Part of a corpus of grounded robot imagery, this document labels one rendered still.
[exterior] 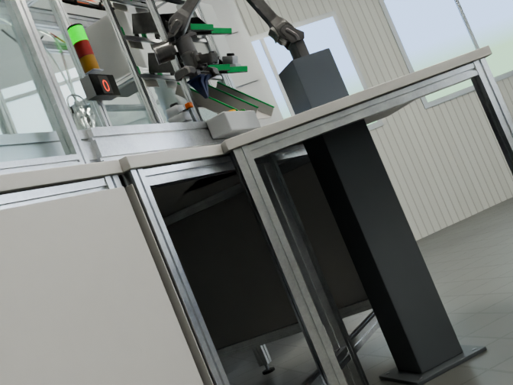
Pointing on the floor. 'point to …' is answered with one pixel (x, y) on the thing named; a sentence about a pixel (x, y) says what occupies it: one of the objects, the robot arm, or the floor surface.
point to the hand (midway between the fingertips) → (202, 88)
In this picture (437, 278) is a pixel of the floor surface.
